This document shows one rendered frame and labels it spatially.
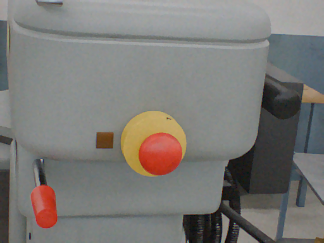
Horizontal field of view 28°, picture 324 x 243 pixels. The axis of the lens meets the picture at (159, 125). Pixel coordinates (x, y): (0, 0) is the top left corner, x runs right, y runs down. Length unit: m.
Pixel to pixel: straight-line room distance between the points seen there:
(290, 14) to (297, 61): 0.40
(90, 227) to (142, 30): 0.29
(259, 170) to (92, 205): 0.48
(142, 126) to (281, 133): 0.58
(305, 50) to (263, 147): 4.53
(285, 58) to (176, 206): 4.86
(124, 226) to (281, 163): 0.45
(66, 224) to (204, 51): 0.30
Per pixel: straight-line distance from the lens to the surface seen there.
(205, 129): 0.64
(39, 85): 0.61
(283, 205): 3.76
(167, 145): 0.58
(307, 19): 5.63
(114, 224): 0.80
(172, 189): 0.76
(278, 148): 1.16
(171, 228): 0.83
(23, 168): 0.73
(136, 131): 0.60
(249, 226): 0.89
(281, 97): 0.69
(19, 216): 1.00
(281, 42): 5.55
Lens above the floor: 1.96
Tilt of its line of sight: 17 degrees down
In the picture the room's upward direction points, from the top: 5 degrees clockwise
